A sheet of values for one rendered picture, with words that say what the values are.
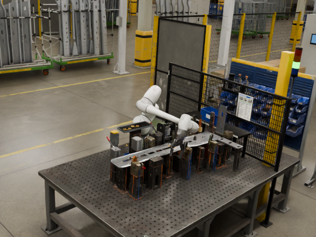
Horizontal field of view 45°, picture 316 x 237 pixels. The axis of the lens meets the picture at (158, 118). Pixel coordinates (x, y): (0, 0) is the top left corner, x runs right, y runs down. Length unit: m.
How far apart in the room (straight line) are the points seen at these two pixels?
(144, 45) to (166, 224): 8.85
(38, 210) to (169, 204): 1.81
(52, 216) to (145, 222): 1.29
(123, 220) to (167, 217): 0.38
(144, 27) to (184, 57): 5.25
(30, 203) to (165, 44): 3.56
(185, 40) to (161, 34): 0.56
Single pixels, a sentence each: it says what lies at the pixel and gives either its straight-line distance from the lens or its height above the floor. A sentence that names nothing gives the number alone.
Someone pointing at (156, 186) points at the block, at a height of 0.74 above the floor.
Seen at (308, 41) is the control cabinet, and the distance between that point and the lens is 10.68.
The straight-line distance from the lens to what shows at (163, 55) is 6.93.
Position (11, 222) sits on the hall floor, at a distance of 4.71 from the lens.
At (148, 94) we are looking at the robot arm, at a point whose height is 1.49.
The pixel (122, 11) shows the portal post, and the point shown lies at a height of 1.71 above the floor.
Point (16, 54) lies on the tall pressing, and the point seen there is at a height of 0.55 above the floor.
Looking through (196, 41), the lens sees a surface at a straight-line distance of 6.37.
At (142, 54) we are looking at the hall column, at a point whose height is 0.41.
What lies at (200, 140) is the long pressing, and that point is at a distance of 4.23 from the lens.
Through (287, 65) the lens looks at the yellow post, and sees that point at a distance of 4.23.
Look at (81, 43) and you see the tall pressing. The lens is 11.88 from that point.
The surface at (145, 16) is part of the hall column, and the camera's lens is 11.68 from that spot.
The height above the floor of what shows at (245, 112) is 1.24.
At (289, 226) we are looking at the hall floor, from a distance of 4.94.
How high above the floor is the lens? 2.65
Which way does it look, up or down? 20 degrees down
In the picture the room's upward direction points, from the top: 4 degrees clockwise
